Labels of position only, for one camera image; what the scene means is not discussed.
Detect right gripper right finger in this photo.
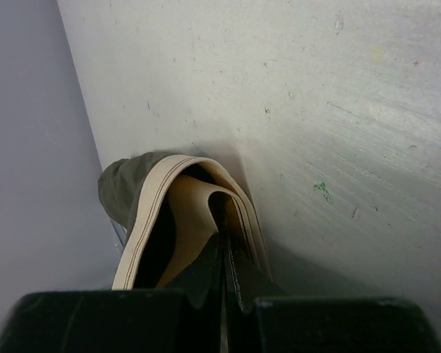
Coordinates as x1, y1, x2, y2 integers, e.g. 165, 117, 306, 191
222, 225, 287, 352

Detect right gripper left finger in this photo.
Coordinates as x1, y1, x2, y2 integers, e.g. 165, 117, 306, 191
156, 234, 223, 352

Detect brown underwear beige waistband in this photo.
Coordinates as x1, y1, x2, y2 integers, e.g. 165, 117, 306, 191
97, 151, 272, 290

